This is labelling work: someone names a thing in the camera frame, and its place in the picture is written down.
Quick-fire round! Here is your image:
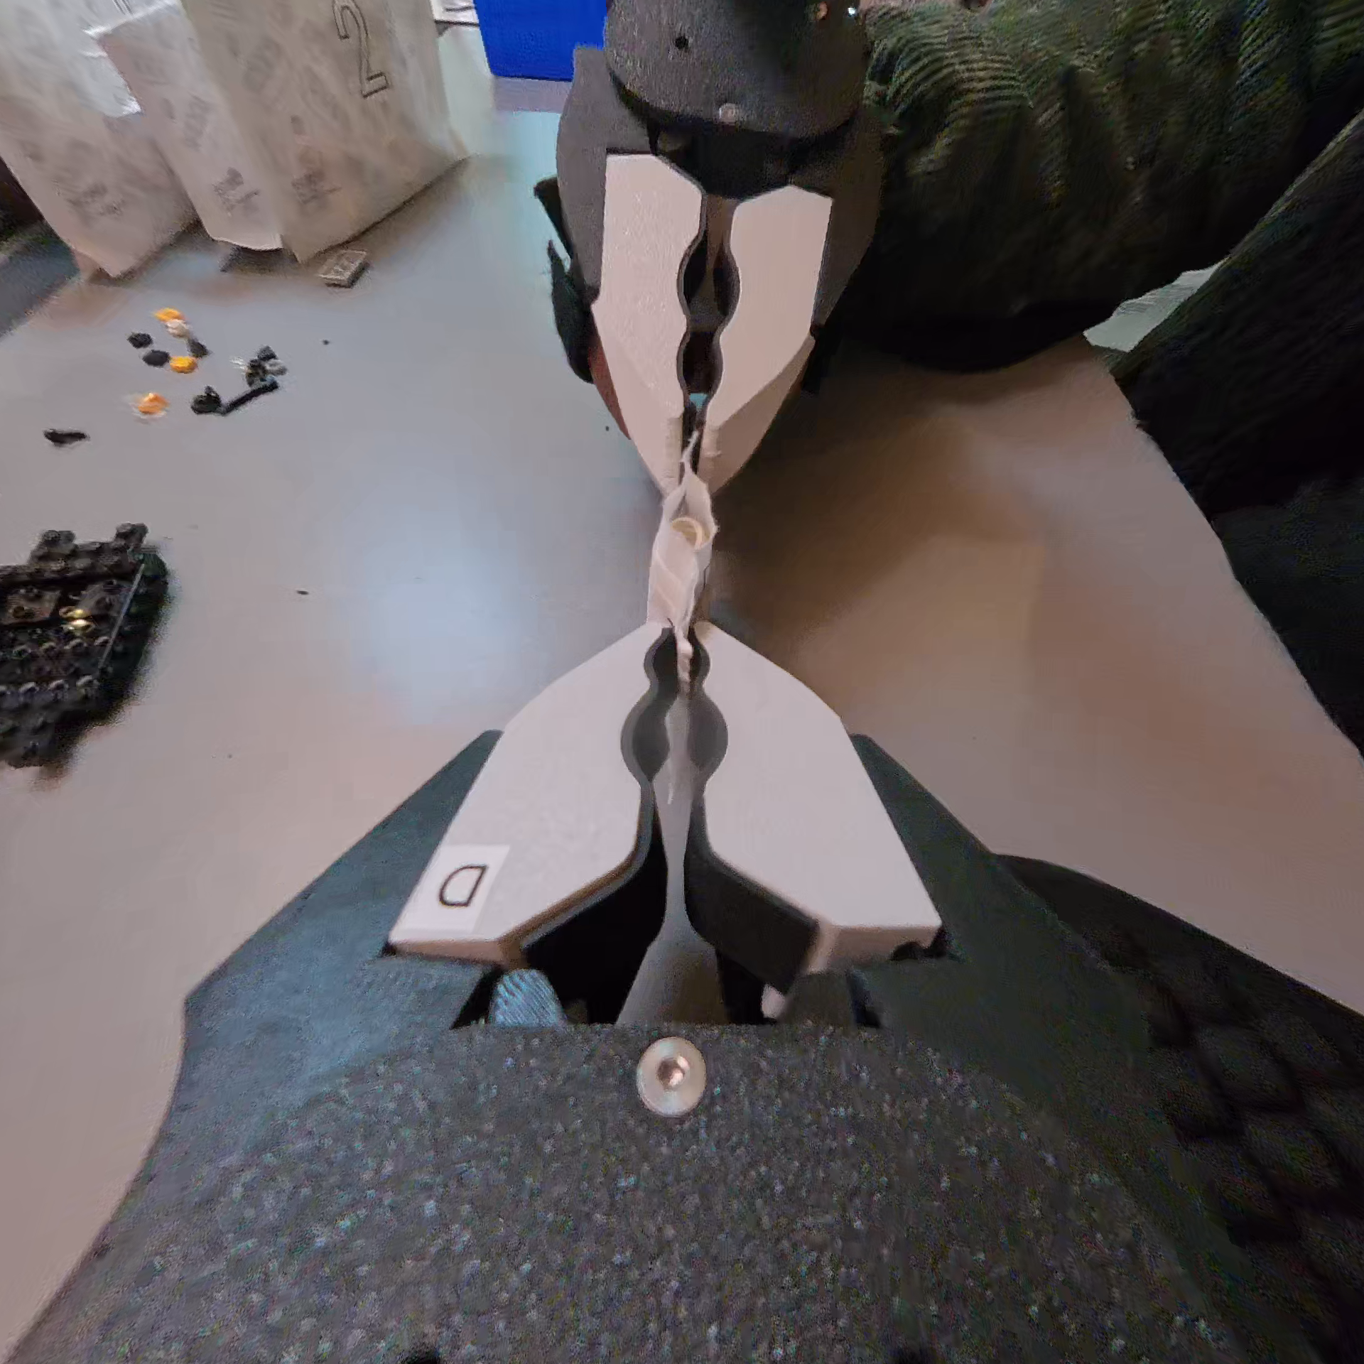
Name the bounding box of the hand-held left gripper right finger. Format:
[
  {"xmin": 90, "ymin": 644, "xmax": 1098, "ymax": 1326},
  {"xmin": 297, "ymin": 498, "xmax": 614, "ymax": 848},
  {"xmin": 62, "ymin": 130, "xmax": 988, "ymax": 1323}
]
[{"xmin": 686, "ymin": 618, "xmax": 945, "ymax": 992}]

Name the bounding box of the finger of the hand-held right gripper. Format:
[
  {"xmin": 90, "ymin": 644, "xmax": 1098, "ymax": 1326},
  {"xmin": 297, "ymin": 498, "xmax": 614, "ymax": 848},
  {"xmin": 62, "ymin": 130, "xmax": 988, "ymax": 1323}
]
[
  {"xmin": 589, "ymin": 149, "xmax": 709, "ymax": 502},
  {"xmin": 695, "ymin": 192, "xmax": 835, "ymax": 499}
]

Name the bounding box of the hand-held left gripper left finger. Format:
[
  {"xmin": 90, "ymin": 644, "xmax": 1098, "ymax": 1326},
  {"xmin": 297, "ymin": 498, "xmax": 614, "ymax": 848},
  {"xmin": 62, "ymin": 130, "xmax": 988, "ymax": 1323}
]
[{"xmin": 386, "ymin": 626, "xmax": 671, "ymax": 1014}]

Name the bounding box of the small white paper bag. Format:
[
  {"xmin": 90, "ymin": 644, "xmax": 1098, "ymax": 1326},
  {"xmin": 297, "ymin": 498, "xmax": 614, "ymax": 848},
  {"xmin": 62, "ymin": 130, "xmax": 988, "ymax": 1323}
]
[{"xmin": 647, "ymin": 423, "xmax": 723, "ymax": 810}]

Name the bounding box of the person's right forearm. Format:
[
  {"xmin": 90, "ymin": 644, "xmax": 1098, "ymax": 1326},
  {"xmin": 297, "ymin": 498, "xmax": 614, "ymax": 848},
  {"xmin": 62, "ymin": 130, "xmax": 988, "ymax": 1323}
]
[{"xmin": 840, "ymin": 0, "xmax": 1364, "ymax": 376}]

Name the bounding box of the grey desk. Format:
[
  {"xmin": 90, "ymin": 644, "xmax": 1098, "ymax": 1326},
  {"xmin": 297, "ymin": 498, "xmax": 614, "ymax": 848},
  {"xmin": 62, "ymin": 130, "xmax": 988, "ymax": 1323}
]
[{"xmin": 0, "ymin": 20, "xmax": 1364, "ymax": 1327}]

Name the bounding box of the blue plastic bin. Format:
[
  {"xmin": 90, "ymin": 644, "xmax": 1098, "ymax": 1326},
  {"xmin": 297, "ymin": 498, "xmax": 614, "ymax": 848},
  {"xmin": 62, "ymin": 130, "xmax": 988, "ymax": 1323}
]
[{"xmin": 470, "ymin": 0, "xmax": 610, "ymax": 82}]

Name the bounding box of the group of small toy pieces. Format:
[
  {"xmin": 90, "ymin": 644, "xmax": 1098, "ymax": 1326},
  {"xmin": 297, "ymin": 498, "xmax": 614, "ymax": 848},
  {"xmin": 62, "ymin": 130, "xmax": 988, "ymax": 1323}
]
[{"xmin": 42, "ymin": 304, "xmax": 291, "ymax": 450}]

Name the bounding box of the black toy chassis plate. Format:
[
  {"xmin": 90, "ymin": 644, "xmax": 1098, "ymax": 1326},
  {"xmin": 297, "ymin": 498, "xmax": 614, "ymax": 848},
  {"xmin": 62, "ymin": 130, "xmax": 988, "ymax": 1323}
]
[{"xmin": 0, "ymin": 521, "xmax": 173, "ymax": 773}]

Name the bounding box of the person's green sweater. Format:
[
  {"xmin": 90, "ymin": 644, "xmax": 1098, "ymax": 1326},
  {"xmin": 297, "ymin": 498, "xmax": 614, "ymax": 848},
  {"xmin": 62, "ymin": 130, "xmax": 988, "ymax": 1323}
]
[{"xmin": 1107, "ymin": 110, "xmax": 1364, "ymax": 755}]

